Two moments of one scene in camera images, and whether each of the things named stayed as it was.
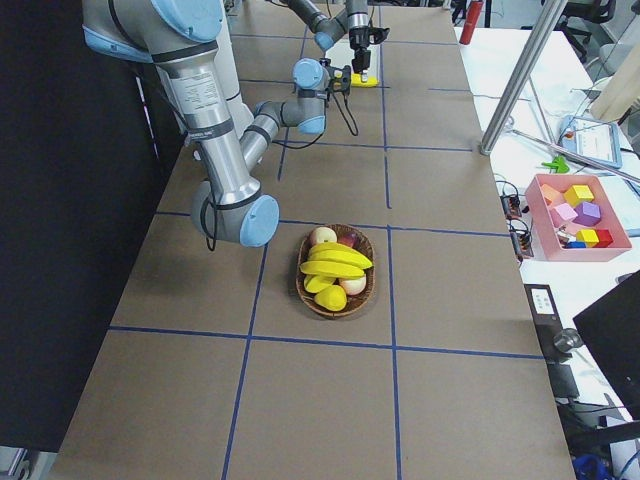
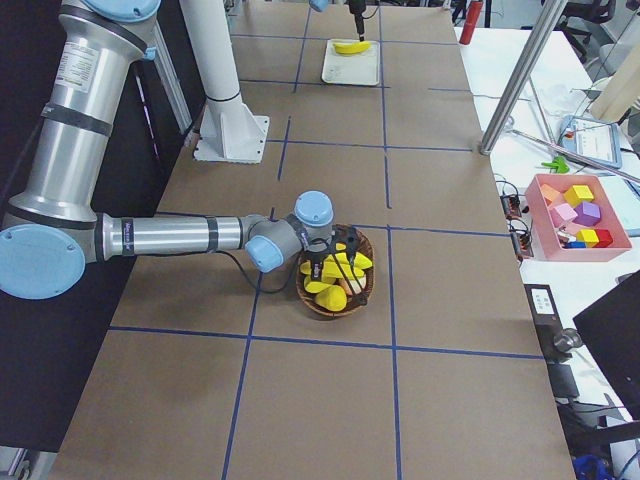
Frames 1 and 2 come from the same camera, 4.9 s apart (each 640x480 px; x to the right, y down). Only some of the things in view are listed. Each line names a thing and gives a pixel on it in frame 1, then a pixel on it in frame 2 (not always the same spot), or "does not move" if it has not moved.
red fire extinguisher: (471, 22) does not move
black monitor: (611, 328) does not move
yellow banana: (356, 80) to (351, 48)
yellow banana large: (337, 252) does not move
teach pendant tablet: (595, 140) does not move
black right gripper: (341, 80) to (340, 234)
